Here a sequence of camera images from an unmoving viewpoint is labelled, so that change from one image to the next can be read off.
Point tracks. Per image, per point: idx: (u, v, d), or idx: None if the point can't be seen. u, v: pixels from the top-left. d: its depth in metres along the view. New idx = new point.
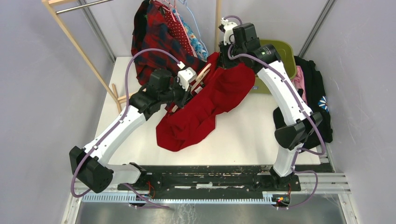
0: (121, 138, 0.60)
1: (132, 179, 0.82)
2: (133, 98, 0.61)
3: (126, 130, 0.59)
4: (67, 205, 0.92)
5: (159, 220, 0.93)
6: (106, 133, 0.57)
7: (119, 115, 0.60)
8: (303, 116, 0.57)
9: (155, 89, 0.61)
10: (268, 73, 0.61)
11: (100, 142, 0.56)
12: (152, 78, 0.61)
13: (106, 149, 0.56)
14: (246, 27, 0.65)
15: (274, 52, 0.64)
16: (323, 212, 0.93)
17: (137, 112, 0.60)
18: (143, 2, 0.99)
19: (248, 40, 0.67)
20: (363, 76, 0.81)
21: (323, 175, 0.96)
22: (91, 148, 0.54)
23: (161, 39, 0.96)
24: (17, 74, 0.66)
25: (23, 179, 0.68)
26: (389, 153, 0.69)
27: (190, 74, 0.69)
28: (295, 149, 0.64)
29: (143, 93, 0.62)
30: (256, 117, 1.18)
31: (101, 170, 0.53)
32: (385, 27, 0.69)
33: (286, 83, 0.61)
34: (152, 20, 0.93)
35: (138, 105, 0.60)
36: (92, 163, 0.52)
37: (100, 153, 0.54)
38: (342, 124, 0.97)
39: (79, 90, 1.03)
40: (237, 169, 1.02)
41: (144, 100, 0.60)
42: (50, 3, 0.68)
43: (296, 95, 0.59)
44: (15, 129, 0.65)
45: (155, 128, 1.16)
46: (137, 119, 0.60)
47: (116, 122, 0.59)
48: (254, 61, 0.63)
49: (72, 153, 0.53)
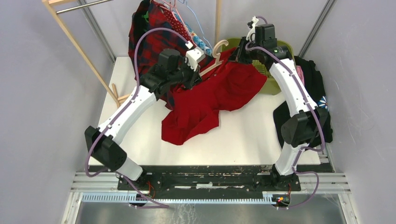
0: (133, 118, 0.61)
1: (135, 176, 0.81)
2: (144, 78, 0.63)
3: (137, 109, 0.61)
4: (67, 205, 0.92)
5: (159, 220, 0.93)
6: (118, 113, 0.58)
7: (130, 95, 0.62)
8: (307, 108, 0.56)
9: (165, 68, 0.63)
10: (278, 66, 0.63)
11: (114, 121, 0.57)
12: (160, 57, 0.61)
13: (120, 128, 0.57)
14: (267, 27, 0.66)
15: (286, 52, 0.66)
16: (322, 212, 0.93)
17: (147, 92, 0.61)
18: (142, 2, 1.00)
19: (265, 39, 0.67)
20: (363, 76, 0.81)
21: (323, 175, 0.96)
22: (106, 127, 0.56)
23: (165, 38, 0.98)
24: (16, 74, 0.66)
25: (23, 179, 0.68)
26: (389, 154, 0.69)
27: (199, 53, 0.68)
28: (300, 147, 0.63)
29: (152, 73, 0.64)
30: (258, 118, 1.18)
31: (115, 148, 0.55)
32: (385, 27, 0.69)
33: (293, 77, 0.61)
34: (154, 19, 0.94)
35: (149, 86, 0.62)
36: (107, 141, 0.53)
37: (115, 132, 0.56)
38: (342, 124, 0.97)
39: (79, 90, 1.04)
40: (237, 169, 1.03)
41: (154, 80, 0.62)
42: (50, 3, 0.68)
43: (303, 89, 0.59)
44: (16, 129, 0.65)
45: (156, 128, 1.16)
46: (149, 99, 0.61)
47: (128, 102, 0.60)
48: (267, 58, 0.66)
49: (88, 132, 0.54)
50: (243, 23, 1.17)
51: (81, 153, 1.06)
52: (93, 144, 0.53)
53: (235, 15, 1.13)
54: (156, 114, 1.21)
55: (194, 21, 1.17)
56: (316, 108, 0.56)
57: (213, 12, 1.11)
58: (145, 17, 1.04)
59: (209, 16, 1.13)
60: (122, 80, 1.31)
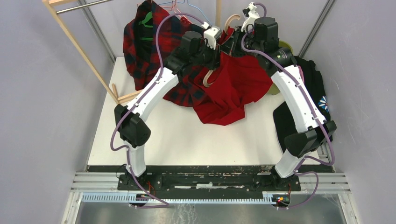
0: (158, 98, 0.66)
1: (138, 170, 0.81)
2: (167, 60, 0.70)
3: (162, 90, 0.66)
4: (67, 205, 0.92)
5: (159, 220, 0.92)
6: (144, 93, 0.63)
7: (154, 77, 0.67)
8: (316, 124, 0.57)
9: (187, 51, 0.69)
10: (283, 77, 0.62)
11: (140, 100, 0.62)
12: (183, 40, 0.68)
13: (146, 107, 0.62)
14: (270, 26, 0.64)
15: (289, 56, 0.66)
16: (323, 212, 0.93)
17: (170, 73, 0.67)
18: (139, 8, 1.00)
19: (267, 40, 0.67)
20: (364, 75, 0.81)
21: (323, 175, 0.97)
22: (133, 105, 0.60)
23: (174, 32, 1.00)
24: (17, 74, 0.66)
25: (22, 179, 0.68)
26: (389, 153, 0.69)
27: (215, 30, 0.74)
28: (303, 156, 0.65)
29: (175, 56, 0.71)
30: (258, 117, 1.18)
31: (142, 125, 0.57)
32: (385, 27, 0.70)
33: (300, 88, 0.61)
34: (160, 17, 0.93)
35: (172, 67, 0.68)
36: (134, 118, 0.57)
37: (142, 110, 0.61)
38: (342, 124, 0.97)
39: (79, 90, 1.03)
40: (237, 169, 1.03)
41: (177, 62, 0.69)
42: (50, 3, 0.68)
43: (310, 102, 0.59)
44: (16, 128, 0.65)
45: (157, 127, 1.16)
46: (171, 80, 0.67)
47: (153, 83, 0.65)
48: (269, 63, 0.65)
49: (117, 109, 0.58)
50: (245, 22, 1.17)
51: (81, 153, 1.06)
52: (121, 119, 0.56)
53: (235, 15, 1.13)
54: (156, 114, 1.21)
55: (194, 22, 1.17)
56: (324, 122, 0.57)
57: (213, 12, 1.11)
58: (143, 23, 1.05)
59: (209, 16, 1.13)
60: (122, 80, 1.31)
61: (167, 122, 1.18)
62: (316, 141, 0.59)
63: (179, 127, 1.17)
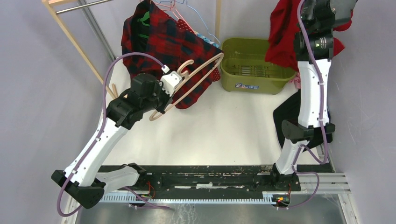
0: (103, 155, 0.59)
1: (131, 181, 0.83)
2: (112, 106, 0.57)
3: (106, 147, 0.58)
4: (67, 207, 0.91)
5: (159, 220, 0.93)
6: (83, 155, 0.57)
7: (96, 131, 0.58)
8: (318, 125, 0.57)
9: (137, 95, 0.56)
10: (310, 70, 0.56)
11: (79, 164, 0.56)
12: (133, 82, 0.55)
13: (87, 172, 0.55)
14: (338, 20, 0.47)
15: (329, 46, 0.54)
16: (323, 212, 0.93)
17: (113, 125, 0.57)
18: (138, 6, 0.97)
19: (321, 26, 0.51)
20: (364, 75, 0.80)
21: (322, 175, 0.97)
22: (70, 173, 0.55)
23: (169, 35, 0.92)
24: (17, 74, 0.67)
25: (22, 179, 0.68)
26: (390, 153, 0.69)
27: (177, 79, 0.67)
28: (299, 144, 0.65)
29: (124, 100, 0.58)
30: (260, 118, 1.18)
31: (83, 193, 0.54)
32: (386, 27, 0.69)
33: (321, 87, 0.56)
34: (157, 18, 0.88)
35: (117, 115, 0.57)
36: (72, 188, 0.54)
37: (81, 178, 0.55)
38: (342, 124, 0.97)
39: (78, 90, 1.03)
40: (238, 169, 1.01)
41: (123, 108, 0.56)
42: (50, 3, 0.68)
43: (324, 103, 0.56)
44: (15, 128, 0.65)
45: (157, 128, 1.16)
46: (115, 134, 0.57)
47: (93, 141, 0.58)
48: (303, 48, 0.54)
49: (54, 177, 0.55)
50: (245, 21, 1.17)
51: None
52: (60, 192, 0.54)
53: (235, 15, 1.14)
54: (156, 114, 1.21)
55: (194, 21, 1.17)
56: (327, 124, 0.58)
57: (213, 12, 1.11)
58: (141, 20, 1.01)
59: (209, 15, 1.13)
60: (122, 80, 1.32)
61: (167, 122, 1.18)
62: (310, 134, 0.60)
63: (179, 127, 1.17)
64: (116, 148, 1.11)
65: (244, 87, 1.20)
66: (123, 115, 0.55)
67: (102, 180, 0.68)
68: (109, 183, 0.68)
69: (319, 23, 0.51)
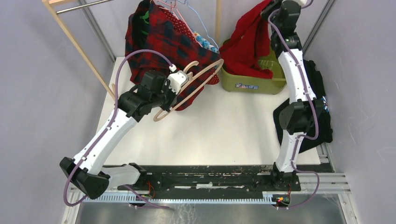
0: (111, 145, 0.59)
1: (132, 179, 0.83)
2: (123, 99, 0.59)
3: (115, 137, 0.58)
4: (65, 213, 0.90)
5: (159, 220, 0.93)
6: (93, 143, 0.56)
7: (107, 121, 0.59)
8: (305, 99, 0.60)
9: (148, 89, 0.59)
10: (286, 56, 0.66)
11: (89, 152, 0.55)
12: (144, 77, 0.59)
13: (96, 159, 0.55)
14: (292, 14, 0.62)
15: (296, 42, 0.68)
16: (323, 212, 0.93)
17: (124, 116, 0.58)
18: (140, 4, 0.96)
19: (285, 24, 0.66)
20: (364, 76, 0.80)
21: (323, 175, 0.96)
22: (80, 159, 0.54)
23: (166, 37, 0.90)
24: (17, 74, 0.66)
25: (22, 179, 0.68)
26: (390, 153, 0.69)
27: (183, 78, 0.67)
28: (296, 136, 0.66)
29: (134, 94, 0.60)
30: (260, 117, 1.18)
31: (92, 181, 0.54)
32: (386, 27, 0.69)
33: (299, 67, 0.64)
34: (155, 19, 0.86)
35: (128, 107, 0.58)
36: (82, 175, 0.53)
37: (90, 164, 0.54)
38: (342, 124, 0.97)
39: (78, 90, 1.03)
40: (237, 169, 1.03)
41: (134, 100, 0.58)
42: (50, 3, 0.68)
43: (305, 80, 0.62)
44: (15, 129, 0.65)
45: (157, 127, 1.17)
46: (125, 124, 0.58)
47: (104, 129, 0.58)
48: (278, 46, 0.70)
49: (63, 164, 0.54)
50: None
51: None
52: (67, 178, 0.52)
53: (235, 15, 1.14)
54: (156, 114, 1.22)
55: (194, 21, 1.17)
56: (314, 99, 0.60)
57: (213, 12, 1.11)
58: (144, 18, 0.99)
59: (209, 15, 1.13)
60: (122, 80, 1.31)
61: (167, 122, 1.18)
62: (305, 117, 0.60)
63: (179, 127, 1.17)
64: (116, 148, 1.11)
65: (244, 87, 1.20)
66: (133, 108, 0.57)
67: (106, 172, 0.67)
68: (113, 176, 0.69)
69: (281, 22, 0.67)
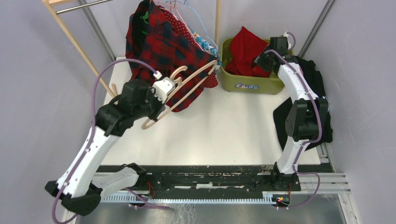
0: (95, 164, 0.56)
1: (131, 182, 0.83)
2: (101, 113, 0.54)
3: (96, 157, 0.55)
4: (64, 214, 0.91)
5: (159, 220, 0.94)
6: (74, 166, 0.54)
7: (86, 142, 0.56)
8: (307, 98, 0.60)
9: (128, 102, 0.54)
10: (284, 68, 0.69)
11: (71, 176, 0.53)
12: (124, 89, 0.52)
13: (79, 184, 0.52)
14: (279, 38, 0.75)
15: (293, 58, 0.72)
16: (323, 212, 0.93)
17: (102, 135, 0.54)
18: (141, 4, 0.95)
19: (278, 48, 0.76)
20: (364, 75, 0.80)
21: (323, 175, 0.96)
22: (62, 185, 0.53)
23: (166, 38, 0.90)
24: (17, 74, 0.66)
25: (22, 179, 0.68)
26: (390, 153, 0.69)
27: (169, 85, 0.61)
28: (300, 143, 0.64)
29: (114, 107, 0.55)
30: (261, 118, 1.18)
31: (77, 204, 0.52)
32: (386, 27, 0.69)
33: (297, 75, 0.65)
34: (154, 19, 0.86)
35: (107, 122, 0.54)
36: (65, 200, 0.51)
37: (73, 189, 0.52)
38: (342, 124, 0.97)
39: (78, 90, 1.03)
40: (237, 169, 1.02)
41: (113, 115, 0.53)
42: (50, 3, 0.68)
43: (305, 83, 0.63)
44: (15, 129, 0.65)
45: (157, 128, 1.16)
46: (105, 143, 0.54)
47: (83, 151, 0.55)
48: (276, 63, 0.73)
49: (48, 188, 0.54)
50: (246, 21, 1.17)
51: None
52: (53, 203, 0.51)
53: (235, 15, 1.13)
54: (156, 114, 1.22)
55: (194, 22, 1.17)
56: (316, 99, 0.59)
57: (213, 12, 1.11)
58: (144, 18, 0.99)
59: (209, 15, 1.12)
60: (122, 80, 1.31)
61: (166, 122, 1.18)
62: (311, 122, 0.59)
63: (178, 126, 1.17)
64: (116, 148, 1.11)
65: (244, 87, 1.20)
66: (113, 122, 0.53)
67: (99, 185, 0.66)
68: (106, 188, 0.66)
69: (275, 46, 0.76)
